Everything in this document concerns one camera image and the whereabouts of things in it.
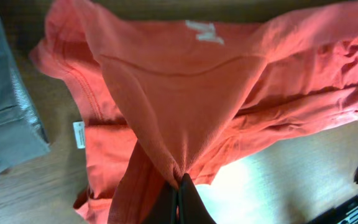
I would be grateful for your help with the orange t-shirt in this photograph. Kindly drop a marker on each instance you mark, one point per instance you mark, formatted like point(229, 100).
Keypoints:
point(163, 99)

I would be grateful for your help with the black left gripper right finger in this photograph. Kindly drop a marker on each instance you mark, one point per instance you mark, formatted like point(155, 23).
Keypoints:
point(190, 205)

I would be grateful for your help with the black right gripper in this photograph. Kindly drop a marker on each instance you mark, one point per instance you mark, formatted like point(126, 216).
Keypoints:
point(347, 213)

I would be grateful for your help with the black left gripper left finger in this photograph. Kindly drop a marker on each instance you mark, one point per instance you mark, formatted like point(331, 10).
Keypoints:
point(164, 210)

